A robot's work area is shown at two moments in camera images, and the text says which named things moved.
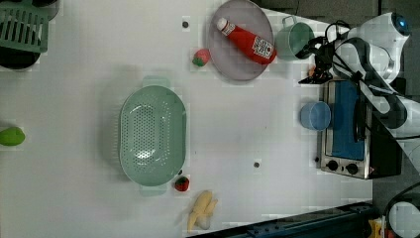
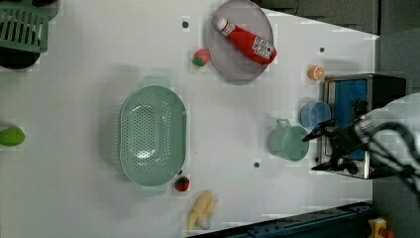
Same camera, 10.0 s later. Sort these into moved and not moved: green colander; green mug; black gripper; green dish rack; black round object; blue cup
Moved: black gripper; green mug
Not moved: blue cup; green colander; black round object; green dish rack
